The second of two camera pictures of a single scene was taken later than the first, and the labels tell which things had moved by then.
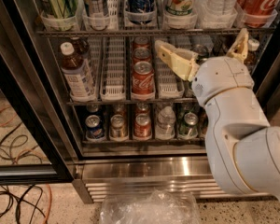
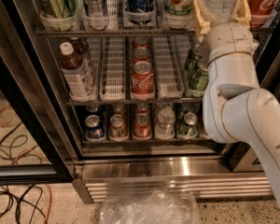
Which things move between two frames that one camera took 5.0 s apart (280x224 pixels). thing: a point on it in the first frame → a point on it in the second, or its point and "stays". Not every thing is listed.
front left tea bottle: [78, 81] stays
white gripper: [222, 75] → [228, 41]
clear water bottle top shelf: [217, 6] stays
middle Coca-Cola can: [142, 54] stays
